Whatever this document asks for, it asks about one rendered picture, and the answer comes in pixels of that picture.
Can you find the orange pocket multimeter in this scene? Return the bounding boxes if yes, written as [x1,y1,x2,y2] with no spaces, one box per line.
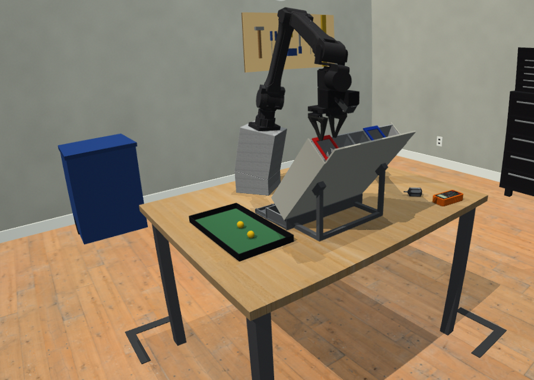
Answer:
[433,190,463,206]

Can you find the red square band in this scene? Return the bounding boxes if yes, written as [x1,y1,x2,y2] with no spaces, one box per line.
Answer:
[312,135,338,160]

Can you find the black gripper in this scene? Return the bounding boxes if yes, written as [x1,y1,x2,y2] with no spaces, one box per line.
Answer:
[308,87,347,141]

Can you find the green tray with black rim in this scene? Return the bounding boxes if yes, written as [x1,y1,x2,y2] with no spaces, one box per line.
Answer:
[189,203,294,261]

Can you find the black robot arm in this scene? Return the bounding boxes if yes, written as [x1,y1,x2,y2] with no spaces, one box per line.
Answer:
[249,7,360,131]

